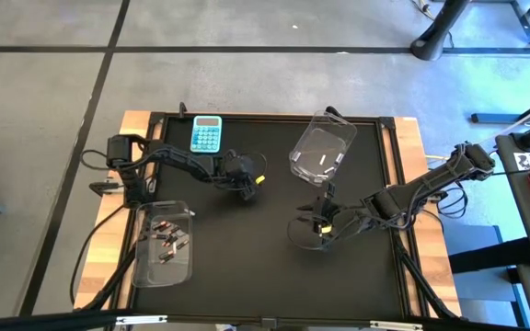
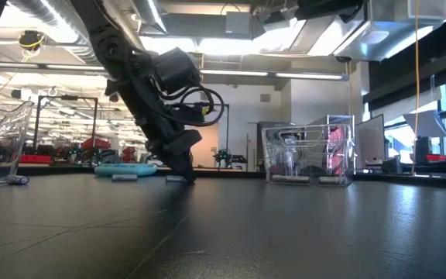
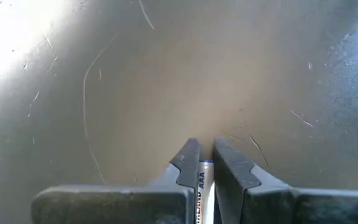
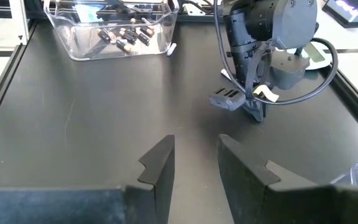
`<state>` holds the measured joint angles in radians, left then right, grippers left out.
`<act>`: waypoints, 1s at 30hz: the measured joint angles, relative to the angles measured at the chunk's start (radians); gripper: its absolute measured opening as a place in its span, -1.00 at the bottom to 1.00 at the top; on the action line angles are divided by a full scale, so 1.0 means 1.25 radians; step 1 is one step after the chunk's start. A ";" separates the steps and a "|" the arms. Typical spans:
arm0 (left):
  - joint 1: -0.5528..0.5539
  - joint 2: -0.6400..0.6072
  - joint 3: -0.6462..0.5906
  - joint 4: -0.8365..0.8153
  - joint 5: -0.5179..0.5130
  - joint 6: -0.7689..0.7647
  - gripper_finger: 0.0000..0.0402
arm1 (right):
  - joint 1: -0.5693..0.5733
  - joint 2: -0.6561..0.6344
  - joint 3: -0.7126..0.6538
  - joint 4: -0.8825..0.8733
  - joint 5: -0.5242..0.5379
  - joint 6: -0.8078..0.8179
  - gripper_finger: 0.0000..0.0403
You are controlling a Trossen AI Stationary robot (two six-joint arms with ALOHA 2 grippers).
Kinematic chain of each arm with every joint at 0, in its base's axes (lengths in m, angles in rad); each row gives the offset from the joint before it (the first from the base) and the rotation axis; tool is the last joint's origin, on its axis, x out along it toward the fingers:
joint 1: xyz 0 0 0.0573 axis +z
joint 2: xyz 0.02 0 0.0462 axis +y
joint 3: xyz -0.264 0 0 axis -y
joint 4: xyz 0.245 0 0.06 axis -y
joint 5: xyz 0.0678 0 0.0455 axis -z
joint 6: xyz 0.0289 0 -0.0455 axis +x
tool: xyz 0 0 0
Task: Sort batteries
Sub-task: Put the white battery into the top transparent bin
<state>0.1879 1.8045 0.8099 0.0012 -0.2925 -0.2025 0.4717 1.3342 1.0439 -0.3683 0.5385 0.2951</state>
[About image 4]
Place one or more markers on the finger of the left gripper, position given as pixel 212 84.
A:
pixel 256 112
pixel 291 71

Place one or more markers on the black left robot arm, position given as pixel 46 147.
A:
pixel 291 21

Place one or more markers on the dark device with lit panel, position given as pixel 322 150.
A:
pixel 346 11

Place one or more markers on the white blue-capped AAA battery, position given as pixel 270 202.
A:
pixel 171 49

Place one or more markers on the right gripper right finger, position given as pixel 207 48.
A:
pixel 291 205

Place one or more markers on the silver corner bracket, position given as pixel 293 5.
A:
pixel 197 9

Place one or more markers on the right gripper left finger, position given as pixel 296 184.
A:
pixel 73 205

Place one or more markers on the silver gantry post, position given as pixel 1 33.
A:
pixel 19 21

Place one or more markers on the black copper Duracell battery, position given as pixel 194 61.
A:
pixel 148 28
pixel 104 35
pixel 133 24
pixel 127 35
pixel 123 46
pixel 144 39

